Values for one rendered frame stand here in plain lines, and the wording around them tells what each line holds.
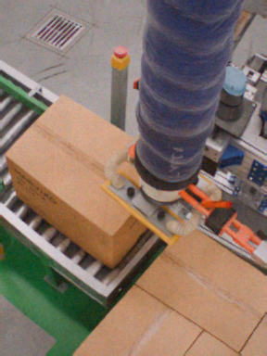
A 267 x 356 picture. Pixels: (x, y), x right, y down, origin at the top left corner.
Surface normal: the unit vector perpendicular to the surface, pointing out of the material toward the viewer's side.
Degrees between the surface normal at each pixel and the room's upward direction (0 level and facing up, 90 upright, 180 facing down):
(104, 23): 0
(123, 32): 0
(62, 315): 0
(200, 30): 73
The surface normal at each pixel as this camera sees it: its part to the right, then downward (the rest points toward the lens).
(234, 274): 0.04, -0.48
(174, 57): -0.40, 0.70
